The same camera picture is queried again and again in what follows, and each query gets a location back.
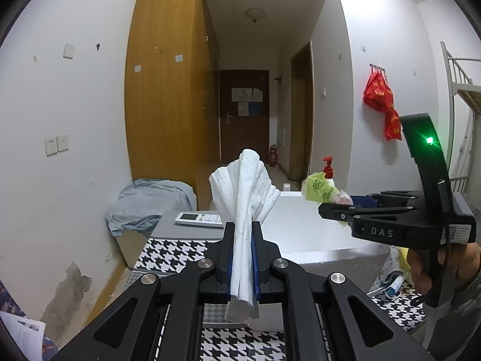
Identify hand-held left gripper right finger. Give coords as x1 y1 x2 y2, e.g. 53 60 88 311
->
252 221 433 361

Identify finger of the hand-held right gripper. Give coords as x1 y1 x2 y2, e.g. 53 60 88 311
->
319 202 445 249
351 191 424 210

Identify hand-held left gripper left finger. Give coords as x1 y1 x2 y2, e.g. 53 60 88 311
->
49 222 235 361

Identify white foam box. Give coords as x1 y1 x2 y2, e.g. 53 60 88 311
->
203 191 391 332

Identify white cloth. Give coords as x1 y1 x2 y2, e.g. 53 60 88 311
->
209 148 282 323

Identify green snack packet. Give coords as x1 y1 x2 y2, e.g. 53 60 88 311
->
302 172 353 212

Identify person's right forearm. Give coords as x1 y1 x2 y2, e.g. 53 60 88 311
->
428 271 481 361

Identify person's right hand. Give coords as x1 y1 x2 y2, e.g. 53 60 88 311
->
407 241 481 294

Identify yellow plastic bag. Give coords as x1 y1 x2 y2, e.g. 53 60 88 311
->
391 246 413 272

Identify white remote control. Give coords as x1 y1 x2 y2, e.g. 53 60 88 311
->
175 212 223 229

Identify blue and white tube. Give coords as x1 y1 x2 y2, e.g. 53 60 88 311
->
388 274 406 296

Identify houndstooth tablecloth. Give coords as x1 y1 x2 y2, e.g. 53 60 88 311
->
128 238 433 361

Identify white pump bottle red cap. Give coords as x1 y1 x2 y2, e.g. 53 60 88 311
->
322 157 336 187

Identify red plastic bags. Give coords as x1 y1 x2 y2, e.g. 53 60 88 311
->
363 71 403 141

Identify blue-grey crumpled cloth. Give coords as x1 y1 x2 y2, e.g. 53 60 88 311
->
106 178 197 237

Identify wooden side door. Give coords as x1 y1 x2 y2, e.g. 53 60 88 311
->
290 41 314 182

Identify dark brown entrance door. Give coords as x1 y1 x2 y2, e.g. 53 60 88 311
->
219 69 270 165

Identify blue paper notice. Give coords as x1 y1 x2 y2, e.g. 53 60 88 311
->
238 101 260 117

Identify white paper notice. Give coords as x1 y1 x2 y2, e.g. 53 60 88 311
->
231 88 263 102

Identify wooden wardrobe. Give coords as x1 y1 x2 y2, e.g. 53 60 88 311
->
125 0 221 211

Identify printed white papers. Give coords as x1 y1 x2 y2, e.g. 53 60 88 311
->
0 310 46 361

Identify white bunk bed frame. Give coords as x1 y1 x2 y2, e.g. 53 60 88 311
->
440 41 481 196

